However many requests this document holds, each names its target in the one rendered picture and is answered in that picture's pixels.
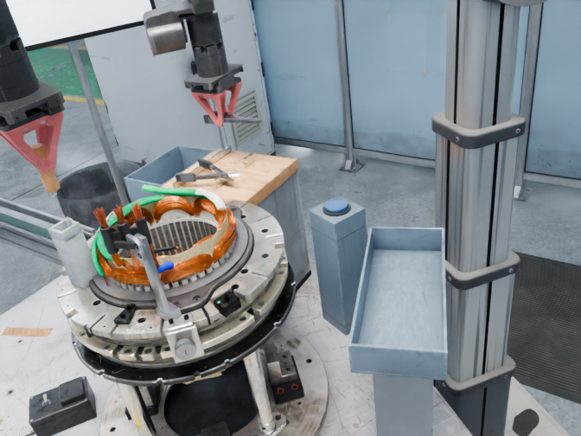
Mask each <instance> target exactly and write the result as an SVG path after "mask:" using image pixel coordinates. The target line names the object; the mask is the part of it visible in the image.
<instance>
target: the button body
mask: <svg viewBox="0 0 581 436"><path fill-rule="evenodd" d="M336 198H339V199H343V200H345V201H347V202H348V203H349V204H350V205H351V210H350V211H349V212H348V213H347V214H345V215H342V216H328V215H325V214H324V213H323V211H322V207H323V205H324V204H325V203H326V202H324V203H322V204H320V205H318V206H316V207H314V208H312V209H310V210H309V212H310V225H311V232H312V238H313V245H314V251H315V258H316V270H317V277H318V284H319V291H320V297H321V304H322V316H323V318H324V319H325V320H326V321H328V322H329V323H330V324H332V325H333V326H334V327H336V328H337V329H338V330H339V331H340V332H341V333H343V334H344V335H345V336H346V335H348V334H349V333H350V331H351V326H352V321H353V316H354V308H355V303H356V299H357V293H358V289H359V284H360V279H361V271H362V266H363V261H364V257H365V252H366V247H367V224H366V212H365V208H363V207H362V206H360V205H358V204H356V203H354V202H351V201H349V200H347V199H345V198H343V197H341V196H336V197H334V198H332V199H336ZM332 199H330V200H332Z"/></svg>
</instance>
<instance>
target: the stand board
mask: <svg viewBox="0 0 581 436"><path fill-rule="evenodd" d="M221 150H223V149H220V148H219V149H217V150H216V151H214V152H212V153H211V154H209V155H208V156H206V157H204V158H203V159H205V160H208V159H209V158H210V157H212V156H213V155H215V154H216V153H218V152H219V151H221ZM250 153H251V152H244V151H231V152H230V153H228V154H227V155H225V156H224V157H223V158H222V159H220V160H219V161H217V162H216V163H214V165H215V166H216V167H218V168H219V169H221V170H223V171H224V172H226V173H235V174H240V176H229V177H230V178H232V179H234V181H229V180H227V183H225V184H224V185H222V186H221V187H220V188H218V189H216V187H215V182H214V179H205V180H197V181H196V182H195V183H185V184H183V185H182V186H181V187H180V188H185V189H204V190H206V191H208V192H212V193H214V194H216V195H217V196H218V197H219V198H223V200H224V202H230V201H231V200H232V199H233V200H238V201H242V202H247V203H251V204H253V205H255V206H257V205H258V204H259V203H261V202H262V201H263V200H264V199H265V198H266V197H267V196H268V195H269V194H270V193H271V192H273V191H274V190H275V189H276V188H277V187H279V186H280V185H281V184H282V183H283V182H285V181H286V180H287V179H288V178H289V177H290V176H292V175H293V174H294V173H295V172H296V171H297V170H298V163H297V159H295V158H288V157H276V156H270V155H264V154H257V153H253V156H254V162H253V163H252V164H250V165H249V166H248V167H246V168H245V167H244V163H243V158H244V157H246V156H247V155H249V154H250ZM197 166H199V164H198V163H196V164H194V165H193V166H191V167H190V168H188V169H187V170H185V171H183V173H189V172H190V171H191V170H193V169H194V168H196V167H197ZM210 174H217V173H216V172H214V171H210V170H207V169H205V170H204V171H203V172H202V173H200V174H199V175H210ZM175 181H176V178H173V179H172V180H170V181H169V182H167V183H165V184H164V185H163V186H162V188H174V187H173V184H172V183H173V182H175Z"/></svg>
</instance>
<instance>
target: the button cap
mask: <svg viewBox="0 0 581 436"><path fill-rule="evenodd" d="M347 209H348V202H347V201H345V200H343V199H339V198H336V199H332V200H329V201H327V202H326V203H325V210H326V211H327V212H329V213H341V212H343V211H345V210H347Z"/></svg>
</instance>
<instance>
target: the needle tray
mask: <svg viewBox="0 0 581 436"><path fill-rule="evenodd" d="M447 355H448V351H447V316H446V281H445V247H444V228H414V227H370V229H369V234H368V238H367V247H366V252H365V257H364V261H363V266H362V271H361V279H360V284H359V289H358V293H357V299H356V303H355V308H354V316H353V321H352V326H351V331H350V335H349V340H348V356H349V364H350V372H351V373H360V374H370V375H373V394H374V406H375V418H376V430H377V436H432V431H433V380H441V381H447Z"/></svg>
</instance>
